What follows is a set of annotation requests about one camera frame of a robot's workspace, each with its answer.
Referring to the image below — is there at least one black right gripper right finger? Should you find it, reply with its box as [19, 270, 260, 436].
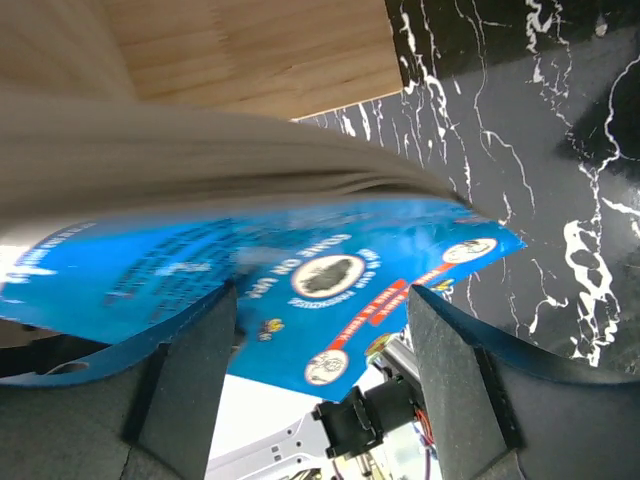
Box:
[408, 286, 639, 479]

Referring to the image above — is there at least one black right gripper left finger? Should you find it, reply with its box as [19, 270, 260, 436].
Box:
[1, 282, 237, 479]

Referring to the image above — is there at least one blue back-cover treehouse book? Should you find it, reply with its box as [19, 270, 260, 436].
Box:
[1, 92, 523, 401]

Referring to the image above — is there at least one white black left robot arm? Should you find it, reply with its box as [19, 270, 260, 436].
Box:
[205, 338, 437, 479]

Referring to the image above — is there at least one wooden shelf stand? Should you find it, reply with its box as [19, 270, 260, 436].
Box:
[1, 0, 403, 119]

